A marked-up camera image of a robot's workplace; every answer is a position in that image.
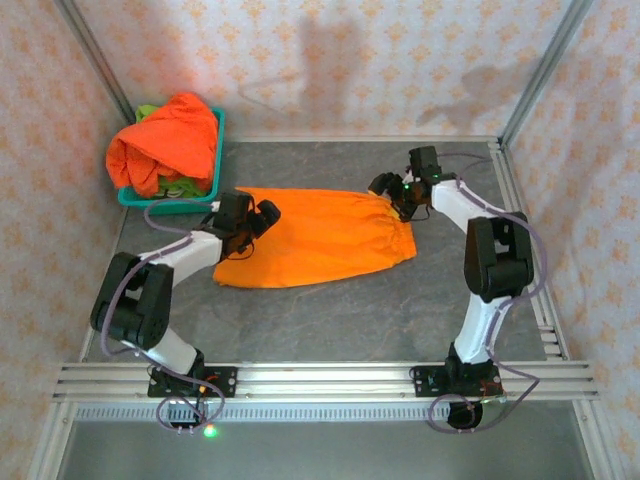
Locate aluminium table edge rail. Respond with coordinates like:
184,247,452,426
224,133,501,145

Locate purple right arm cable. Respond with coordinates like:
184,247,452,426
427,151,549,435

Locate aluminium lower frame bar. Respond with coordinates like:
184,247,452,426
572,399,626,480
27,402,76,480

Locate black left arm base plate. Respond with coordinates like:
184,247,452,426
147,366,238,400

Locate black controller box with LED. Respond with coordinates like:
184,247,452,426
166,399,219,441

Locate grey slotted cable duct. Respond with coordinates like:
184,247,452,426
73,405,576,423

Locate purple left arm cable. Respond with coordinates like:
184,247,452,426
99,197,227,435

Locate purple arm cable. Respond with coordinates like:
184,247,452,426
427,151,549,435
99,197,227,435

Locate black round cable cap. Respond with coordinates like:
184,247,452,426
446,399,485,432

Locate light orange shorts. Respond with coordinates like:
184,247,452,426
212,186,418,290

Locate lime green shorts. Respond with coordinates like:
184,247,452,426
134,103,211,200

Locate aluminium frame post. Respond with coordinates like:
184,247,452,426
54,0,132,109
498,0,596,149

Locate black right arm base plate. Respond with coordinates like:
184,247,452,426
409,366,503,400

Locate teal plastic basket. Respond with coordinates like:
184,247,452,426
117,106,227,217

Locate red-orange shorts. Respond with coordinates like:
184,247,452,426
105,92,220,198

